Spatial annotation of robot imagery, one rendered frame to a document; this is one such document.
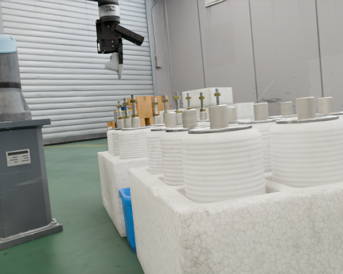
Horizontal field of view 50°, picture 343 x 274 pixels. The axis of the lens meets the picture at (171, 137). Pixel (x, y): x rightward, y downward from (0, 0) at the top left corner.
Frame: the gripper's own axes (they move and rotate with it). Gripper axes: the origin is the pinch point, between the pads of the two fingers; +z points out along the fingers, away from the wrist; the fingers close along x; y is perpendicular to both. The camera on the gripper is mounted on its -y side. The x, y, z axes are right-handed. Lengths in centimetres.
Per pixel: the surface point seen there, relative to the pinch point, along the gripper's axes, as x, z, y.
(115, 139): 30.4, 21.7, 9.3
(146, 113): -356, 8, -100
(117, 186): 48, 32, 13
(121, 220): 48, 40, 13
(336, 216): 102, 29, -2
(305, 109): 95, 18, -4
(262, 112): 83, 18, -5
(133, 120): 40.9, 17.0, 6.0
